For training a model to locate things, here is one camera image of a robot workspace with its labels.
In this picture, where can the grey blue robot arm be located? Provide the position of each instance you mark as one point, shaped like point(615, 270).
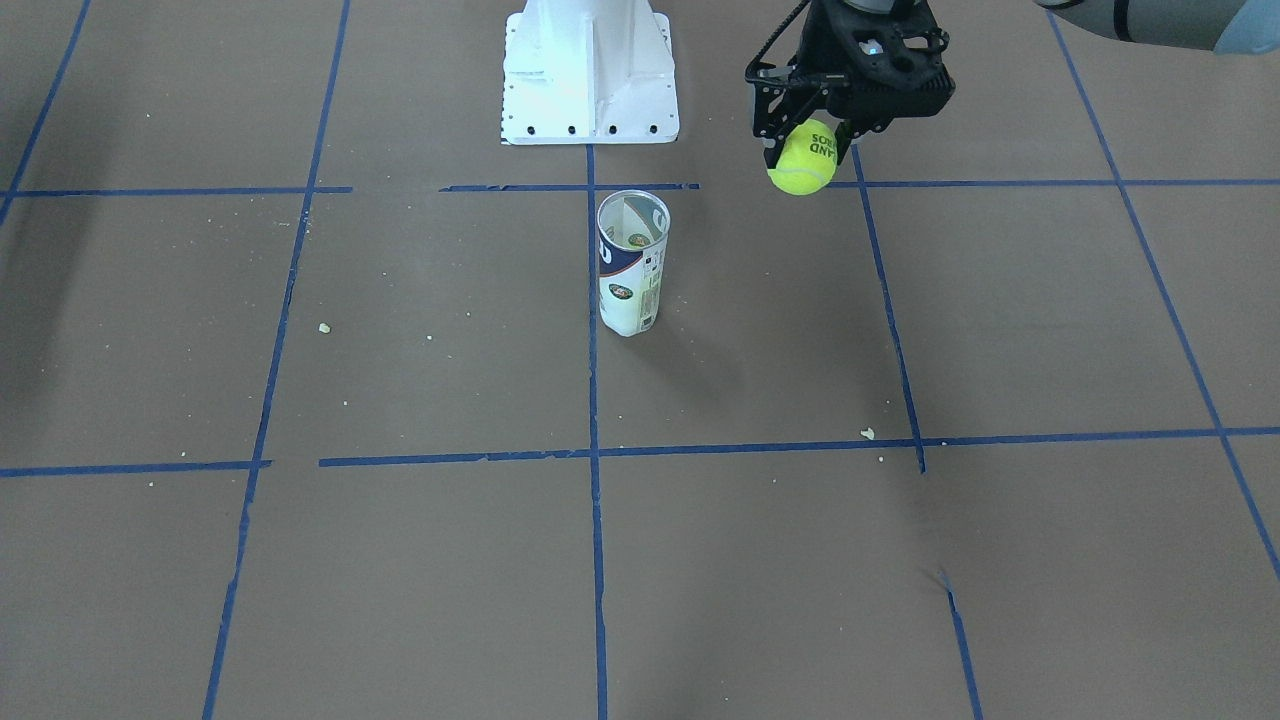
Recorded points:
point(1222, 27)

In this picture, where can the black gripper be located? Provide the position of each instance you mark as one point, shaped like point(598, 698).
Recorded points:
point(822, 52)

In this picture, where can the clear tennis ball can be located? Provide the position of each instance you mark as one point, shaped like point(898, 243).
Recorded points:
point(633, 231)

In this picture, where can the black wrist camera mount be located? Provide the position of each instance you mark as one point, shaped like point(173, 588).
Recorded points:
point(771, 79)

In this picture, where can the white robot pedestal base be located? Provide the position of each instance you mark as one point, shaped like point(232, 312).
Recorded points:
point(578, 72)

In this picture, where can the yellow-green tennis ball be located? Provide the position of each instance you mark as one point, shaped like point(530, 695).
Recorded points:
point(808, 161)

